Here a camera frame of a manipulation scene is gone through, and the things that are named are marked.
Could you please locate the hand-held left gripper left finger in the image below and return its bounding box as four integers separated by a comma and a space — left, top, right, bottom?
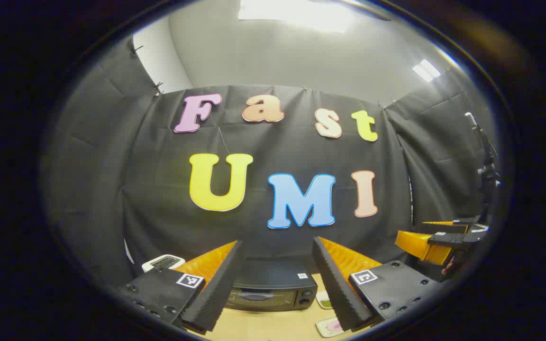
119, 240, 245, 333

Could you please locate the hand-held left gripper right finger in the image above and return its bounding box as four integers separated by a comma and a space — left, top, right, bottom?
312, 236, 444, 332

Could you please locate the cream square plate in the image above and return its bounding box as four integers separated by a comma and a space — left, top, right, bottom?
316, 316, 349, 338

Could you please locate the black electric oven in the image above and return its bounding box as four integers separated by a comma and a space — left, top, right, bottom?
223, 258, 319, 312

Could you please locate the white kitchen appliance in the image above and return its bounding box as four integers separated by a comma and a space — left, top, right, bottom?
141, 254, 186, 273

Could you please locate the small ceiling light panel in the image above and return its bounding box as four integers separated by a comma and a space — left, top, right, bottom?
412, 59, 441, 82

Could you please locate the black backdrop cloth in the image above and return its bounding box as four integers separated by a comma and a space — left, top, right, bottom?
41, 38, 501, 289

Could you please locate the large ceiling light panel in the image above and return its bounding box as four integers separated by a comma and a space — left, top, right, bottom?
239, 0, 355, 33

